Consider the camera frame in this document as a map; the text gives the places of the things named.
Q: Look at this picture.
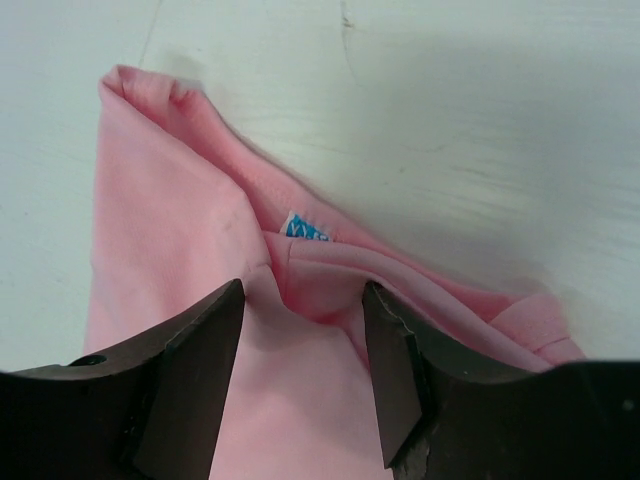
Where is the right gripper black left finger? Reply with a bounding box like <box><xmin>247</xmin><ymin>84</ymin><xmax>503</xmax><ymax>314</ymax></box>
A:
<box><xmin>1</xmin><ymin>280</ymin><xmax>245</xmax><ymax>479</ymax></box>

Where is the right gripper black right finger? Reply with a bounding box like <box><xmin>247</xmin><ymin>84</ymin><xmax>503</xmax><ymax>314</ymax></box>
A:
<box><xmin>362</xmin><ymin>282</ymin><xmax>639</xmax><ymax>479</ymax></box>

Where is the pink t shirt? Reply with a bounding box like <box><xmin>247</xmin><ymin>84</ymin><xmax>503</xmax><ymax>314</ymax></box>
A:
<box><xmin>85</xmin><ymin>65</ymin><xmax>582</xmax><ymax>479</ymax></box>

